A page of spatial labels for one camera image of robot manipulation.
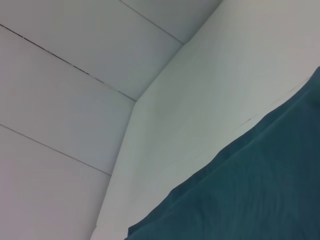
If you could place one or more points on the teal blue t-shirt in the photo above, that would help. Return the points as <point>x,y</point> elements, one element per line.
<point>250,187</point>

